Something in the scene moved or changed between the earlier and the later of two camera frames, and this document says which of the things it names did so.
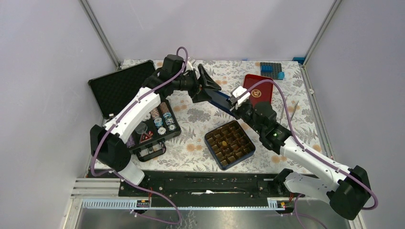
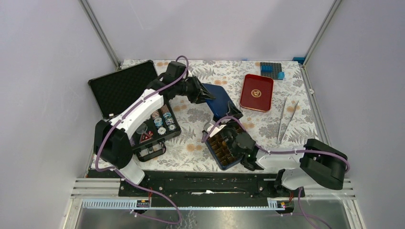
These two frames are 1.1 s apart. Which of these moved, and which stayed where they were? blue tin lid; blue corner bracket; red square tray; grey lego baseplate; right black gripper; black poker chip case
Moved: right black gripper; blue tin lid
Stayed: grey lego baseplate; black poker chip case; red square tray; blue corner bracket
